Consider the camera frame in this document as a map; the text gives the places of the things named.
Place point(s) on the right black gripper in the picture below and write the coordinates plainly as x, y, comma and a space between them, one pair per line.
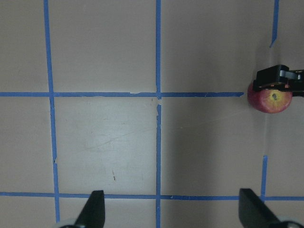
280, 78

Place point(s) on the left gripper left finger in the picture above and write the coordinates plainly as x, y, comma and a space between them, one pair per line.
92, 214

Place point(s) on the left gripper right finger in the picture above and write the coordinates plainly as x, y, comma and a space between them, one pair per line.
253, 213

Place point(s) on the red yellow apple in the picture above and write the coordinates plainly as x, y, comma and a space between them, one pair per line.
269, 101

